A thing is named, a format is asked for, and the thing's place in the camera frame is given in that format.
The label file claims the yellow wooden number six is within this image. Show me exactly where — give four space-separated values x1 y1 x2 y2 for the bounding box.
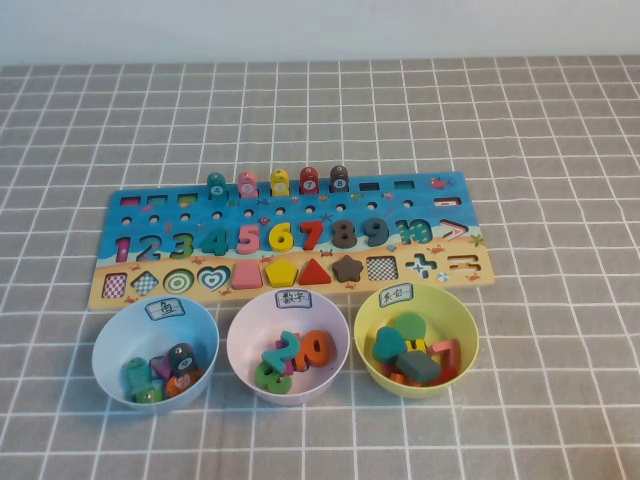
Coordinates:
268 221 296 252

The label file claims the yellow wooden pentagon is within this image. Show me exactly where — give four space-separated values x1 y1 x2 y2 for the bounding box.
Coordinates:
264 259 300 288

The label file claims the purple fish peg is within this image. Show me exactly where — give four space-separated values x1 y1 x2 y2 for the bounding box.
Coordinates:
151 355 176 380

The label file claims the dark green wooden circle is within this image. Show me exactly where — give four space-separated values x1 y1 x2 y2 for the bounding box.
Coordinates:
394 313 427 347

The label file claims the teal wooden heart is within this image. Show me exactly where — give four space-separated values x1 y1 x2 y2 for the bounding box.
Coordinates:
372 327 405 364

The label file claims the teal wooden number two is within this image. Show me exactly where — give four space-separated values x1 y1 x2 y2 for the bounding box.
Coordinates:
261 330 300 375

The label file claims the pink fish peg five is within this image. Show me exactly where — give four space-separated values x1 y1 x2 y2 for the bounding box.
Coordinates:
237 170 259 199

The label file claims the coral wooden greater-than sign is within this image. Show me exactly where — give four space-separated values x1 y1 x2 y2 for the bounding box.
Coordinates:
428 338 461 374

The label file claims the magenta wooden number one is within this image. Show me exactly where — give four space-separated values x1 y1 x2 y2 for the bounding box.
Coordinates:
273 338 297 377

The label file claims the pink wooden number five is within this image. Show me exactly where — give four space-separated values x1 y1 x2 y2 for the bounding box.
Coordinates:
236 223 261 255

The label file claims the teal striped fish peg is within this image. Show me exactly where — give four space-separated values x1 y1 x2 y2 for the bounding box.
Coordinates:
124 357 154 399

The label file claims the red wooden number seven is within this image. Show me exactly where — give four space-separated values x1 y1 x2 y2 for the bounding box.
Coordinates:
298 219 325 251

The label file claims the slate blue wooden number nine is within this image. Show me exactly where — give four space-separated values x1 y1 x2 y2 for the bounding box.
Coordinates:
362 217 390 247

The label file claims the pink square block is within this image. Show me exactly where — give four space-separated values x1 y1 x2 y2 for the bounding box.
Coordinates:
230 261 265 290

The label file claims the brown fish peg eight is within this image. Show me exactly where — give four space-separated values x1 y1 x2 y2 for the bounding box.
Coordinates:
329 164 350 194

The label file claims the orange wooden number ten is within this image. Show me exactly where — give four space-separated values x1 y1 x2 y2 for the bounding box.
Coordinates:
294 329 334 372

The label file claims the light blue plastic bowl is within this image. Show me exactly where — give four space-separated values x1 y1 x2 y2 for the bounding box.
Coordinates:
91 295 220 412

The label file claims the brown wooden star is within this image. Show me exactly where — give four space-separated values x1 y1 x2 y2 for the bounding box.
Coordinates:
331 253 365 284

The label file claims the pink plastic bowl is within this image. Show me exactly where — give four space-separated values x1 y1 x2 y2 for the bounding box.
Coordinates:
227 289 350 406

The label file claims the teal fish peg four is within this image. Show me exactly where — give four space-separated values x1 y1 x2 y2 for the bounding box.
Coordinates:
206 171 227 201

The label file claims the grey checked tablecloth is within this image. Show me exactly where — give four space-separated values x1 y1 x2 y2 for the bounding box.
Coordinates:
0 52 640 480

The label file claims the red fish peg seven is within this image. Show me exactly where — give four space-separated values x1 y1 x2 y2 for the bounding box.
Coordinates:
298 165 320 195

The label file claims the dark grey fish peg nine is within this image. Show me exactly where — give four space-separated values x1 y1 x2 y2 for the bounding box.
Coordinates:
166 343 195 376

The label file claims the red wooden triangle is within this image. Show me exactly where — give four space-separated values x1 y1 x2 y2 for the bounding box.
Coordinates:
298 257 333 285

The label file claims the orange fish peg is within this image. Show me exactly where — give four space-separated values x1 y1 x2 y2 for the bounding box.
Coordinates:
164 368 204 399

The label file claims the brown wooden number eight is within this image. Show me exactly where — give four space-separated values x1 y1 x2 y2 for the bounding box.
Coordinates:
332 218 359 250

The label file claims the green wooden number eight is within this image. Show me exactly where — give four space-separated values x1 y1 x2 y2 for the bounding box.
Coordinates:
254 360 293 394

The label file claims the wooden number puzzle board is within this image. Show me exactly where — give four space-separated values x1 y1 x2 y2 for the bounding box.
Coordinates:
87 171 496 311

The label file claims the grey wooden block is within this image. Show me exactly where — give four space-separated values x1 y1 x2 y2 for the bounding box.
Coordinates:
396 351 443 384

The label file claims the yellow plastic bowl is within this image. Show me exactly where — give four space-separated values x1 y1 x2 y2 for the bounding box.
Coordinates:
353 284 480 400

